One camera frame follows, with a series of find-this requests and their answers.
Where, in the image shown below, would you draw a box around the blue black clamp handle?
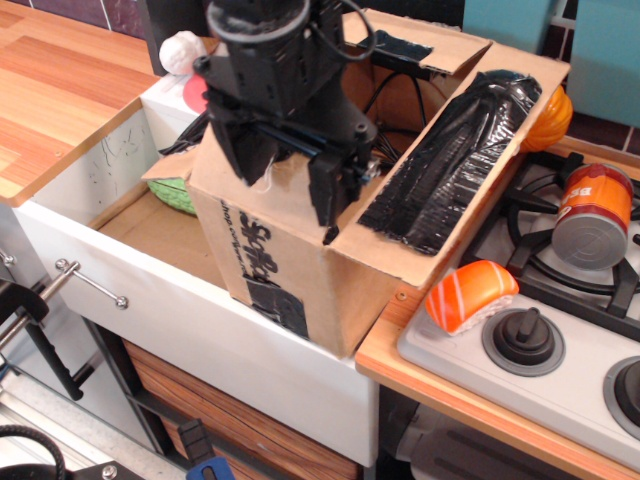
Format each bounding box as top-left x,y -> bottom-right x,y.
178,419 -> 235,480

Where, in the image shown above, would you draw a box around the metal clamp with black handle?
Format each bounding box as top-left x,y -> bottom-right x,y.
1,259 -> 129,401

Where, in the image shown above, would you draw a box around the taped cardboard box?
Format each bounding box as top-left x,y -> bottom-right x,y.
147,9 -> 569,357

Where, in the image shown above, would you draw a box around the black corrugated hose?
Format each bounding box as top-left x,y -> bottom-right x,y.
0,424 -> 66,480

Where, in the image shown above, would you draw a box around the right black stove knob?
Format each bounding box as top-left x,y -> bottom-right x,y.
603,356 -> 639,439

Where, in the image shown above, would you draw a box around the orange toy pumpkin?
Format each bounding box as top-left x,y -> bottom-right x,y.
520,86 -> 574,153

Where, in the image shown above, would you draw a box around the white toy stove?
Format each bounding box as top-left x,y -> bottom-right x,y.
398,153 -> 639,469

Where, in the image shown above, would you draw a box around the black cable bundle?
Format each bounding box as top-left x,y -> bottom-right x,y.
362,69 -> 431,166

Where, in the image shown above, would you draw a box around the left black stove knob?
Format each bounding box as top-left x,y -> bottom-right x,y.
481,308 -> 566,378

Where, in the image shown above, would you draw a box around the white foam ball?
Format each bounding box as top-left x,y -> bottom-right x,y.
159,31 -> 207,75

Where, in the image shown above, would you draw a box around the black stove grate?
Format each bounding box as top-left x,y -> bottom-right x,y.
462,152 -> 639,341

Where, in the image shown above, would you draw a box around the red plastic plate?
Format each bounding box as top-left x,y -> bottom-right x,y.
183,75 -> 207,114

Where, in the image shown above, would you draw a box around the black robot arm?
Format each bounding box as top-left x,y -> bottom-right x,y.
193,1 -> 377,243

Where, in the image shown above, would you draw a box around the orange soup can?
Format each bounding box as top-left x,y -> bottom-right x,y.
552,163 -> 634,271

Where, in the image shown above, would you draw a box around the black stove knob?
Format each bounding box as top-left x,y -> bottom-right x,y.
603,356 -> 639,439
481,308 -> 566,378

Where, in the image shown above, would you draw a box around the green bowl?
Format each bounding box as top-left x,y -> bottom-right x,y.
147,178 -> 196,215

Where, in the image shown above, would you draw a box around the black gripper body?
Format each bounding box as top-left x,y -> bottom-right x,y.
194,19 -> 375,175

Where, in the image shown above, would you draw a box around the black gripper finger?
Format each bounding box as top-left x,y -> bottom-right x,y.
210,117 -> 280,186
308,153 -> 362,243

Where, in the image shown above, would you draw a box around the salmon sushi toy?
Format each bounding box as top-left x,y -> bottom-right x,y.
424,260 -> 519,336

